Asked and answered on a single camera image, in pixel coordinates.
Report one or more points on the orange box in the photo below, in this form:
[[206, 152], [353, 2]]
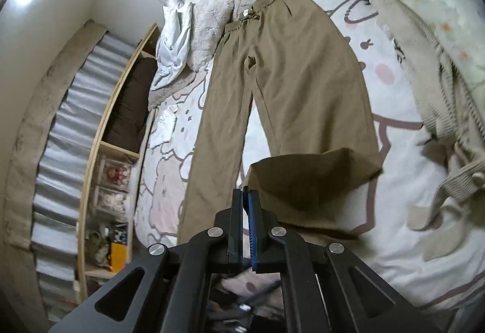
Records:
[[118, 257]]

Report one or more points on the grey sheer curtain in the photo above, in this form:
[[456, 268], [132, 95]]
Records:
[[64, 128]]

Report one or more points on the wooden shelf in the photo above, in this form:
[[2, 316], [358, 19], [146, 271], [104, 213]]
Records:
[[113, 145]]

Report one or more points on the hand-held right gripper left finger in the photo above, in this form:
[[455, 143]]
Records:
[[235, 230]]

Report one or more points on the picture frame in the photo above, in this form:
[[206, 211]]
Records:
[[115, 172], [110, 200]]

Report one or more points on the fluffy beige pillow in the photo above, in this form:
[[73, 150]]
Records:
[[208, 26]]

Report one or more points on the beige curtain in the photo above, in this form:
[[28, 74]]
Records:
[[26, 166]]

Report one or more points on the khaki pants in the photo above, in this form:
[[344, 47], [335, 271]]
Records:
[[295, 90]]

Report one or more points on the printed bed sheet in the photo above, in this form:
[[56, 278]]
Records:
[[394, 151]]

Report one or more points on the beige knit cardigan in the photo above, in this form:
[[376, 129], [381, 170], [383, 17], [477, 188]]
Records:
[[424, 71]]

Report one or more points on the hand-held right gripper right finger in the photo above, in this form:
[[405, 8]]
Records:
[[253, 230]]

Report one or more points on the white shirt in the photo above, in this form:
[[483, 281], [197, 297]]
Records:
[[174, 45]]

